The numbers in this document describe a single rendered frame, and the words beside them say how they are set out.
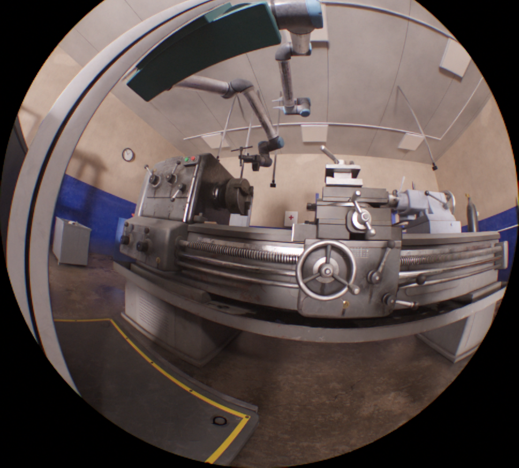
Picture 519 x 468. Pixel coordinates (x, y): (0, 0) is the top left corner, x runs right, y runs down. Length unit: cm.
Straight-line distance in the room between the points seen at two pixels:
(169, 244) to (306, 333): 76
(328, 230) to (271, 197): 378
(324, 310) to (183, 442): 58
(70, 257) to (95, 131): 264
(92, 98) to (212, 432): 59
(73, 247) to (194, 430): 248
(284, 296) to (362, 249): 41
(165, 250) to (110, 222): 343
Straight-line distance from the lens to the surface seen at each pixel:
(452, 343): 156
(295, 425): 89
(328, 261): 57
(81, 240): 271
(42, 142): 24
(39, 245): 24
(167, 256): 94
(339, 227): 64
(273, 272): 73
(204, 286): 98
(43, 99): 434
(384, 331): 78
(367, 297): 70
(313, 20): 76
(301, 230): 77
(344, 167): 79
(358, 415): 99
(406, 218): 133
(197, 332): 101
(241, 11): 59
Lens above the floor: 74
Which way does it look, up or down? 14 degrees up
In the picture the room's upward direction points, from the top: 7 degrees clockwise
